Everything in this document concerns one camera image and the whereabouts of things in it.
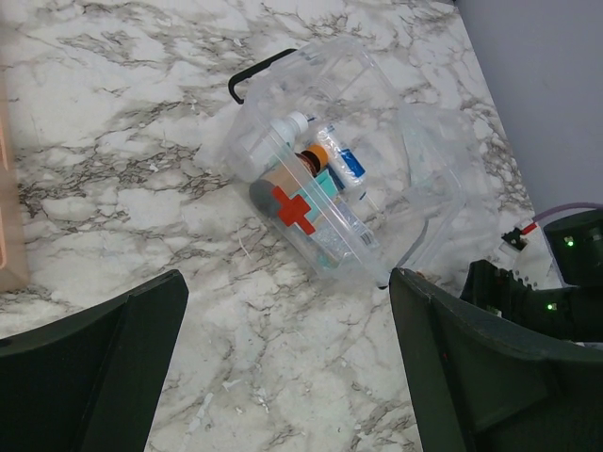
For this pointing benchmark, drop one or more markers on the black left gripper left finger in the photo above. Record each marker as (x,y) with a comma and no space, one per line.
(91,381)

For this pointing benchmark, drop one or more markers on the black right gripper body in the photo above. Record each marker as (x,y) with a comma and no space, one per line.
(545,311)

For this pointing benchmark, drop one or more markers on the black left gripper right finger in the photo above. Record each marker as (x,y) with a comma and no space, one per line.
(479,382)

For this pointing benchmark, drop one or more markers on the blue white tube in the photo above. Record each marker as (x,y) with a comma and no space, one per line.
(347,171)

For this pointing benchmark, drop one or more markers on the brown syrup bottle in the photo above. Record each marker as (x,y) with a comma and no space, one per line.
(314,159)

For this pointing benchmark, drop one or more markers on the clear medicine kit box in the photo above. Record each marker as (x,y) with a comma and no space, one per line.
(424,172)

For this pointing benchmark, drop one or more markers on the blue white gauze packet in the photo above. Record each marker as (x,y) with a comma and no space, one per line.
(357,209)

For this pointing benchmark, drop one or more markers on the teal bandage packet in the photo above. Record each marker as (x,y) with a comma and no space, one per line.
(334,253)
(318,198)

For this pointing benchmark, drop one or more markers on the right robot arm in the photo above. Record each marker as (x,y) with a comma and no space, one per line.
(572,313)

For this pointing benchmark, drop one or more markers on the orange plastic file organizer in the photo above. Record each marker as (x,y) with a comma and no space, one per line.
(14,267)

